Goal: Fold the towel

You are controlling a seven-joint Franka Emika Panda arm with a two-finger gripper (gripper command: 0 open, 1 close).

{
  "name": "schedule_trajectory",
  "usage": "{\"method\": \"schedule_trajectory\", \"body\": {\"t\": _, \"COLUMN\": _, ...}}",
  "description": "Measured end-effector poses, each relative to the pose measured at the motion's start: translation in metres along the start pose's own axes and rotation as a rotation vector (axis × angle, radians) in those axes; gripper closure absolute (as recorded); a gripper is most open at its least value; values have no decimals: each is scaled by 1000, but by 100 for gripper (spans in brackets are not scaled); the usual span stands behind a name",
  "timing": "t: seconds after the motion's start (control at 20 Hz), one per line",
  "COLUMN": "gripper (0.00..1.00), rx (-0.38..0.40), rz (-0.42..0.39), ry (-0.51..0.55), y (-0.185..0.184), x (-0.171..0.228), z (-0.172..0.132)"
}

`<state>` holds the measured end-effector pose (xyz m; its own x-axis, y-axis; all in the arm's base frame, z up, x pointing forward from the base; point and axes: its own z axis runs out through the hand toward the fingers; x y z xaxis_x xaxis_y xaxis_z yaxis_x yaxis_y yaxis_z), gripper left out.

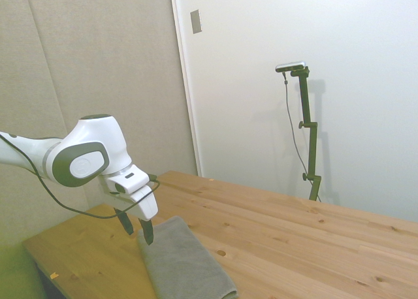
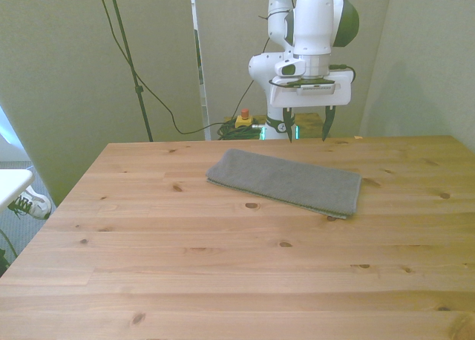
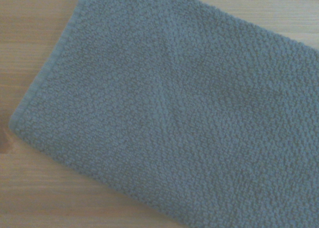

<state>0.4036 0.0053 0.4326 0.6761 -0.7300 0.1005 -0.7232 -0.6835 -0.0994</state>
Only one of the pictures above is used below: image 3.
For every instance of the grey terry towel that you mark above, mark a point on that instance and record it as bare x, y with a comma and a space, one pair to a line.
174, 118

